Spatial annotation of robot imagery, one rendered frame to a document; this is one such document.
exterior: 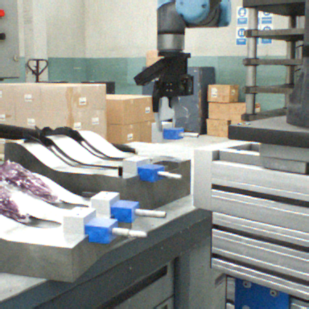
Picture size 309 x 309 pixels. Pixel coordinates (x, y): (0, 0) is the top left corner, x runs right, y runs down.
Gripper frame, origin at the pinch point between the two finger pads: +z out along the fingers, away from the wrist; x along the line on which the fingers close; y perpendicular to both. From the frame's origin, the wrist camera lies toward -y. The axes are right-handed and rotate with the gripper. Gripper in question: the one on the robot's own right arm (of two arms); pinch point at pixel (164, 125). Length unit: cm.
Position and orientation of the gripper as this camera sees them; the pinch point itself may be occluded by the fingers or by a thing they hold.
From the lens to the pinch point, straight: 135.0
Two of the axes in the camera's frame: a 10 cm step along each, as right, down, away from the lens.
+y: 8.3, 1.0, -5.5
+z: 0.0, 9.8, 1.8
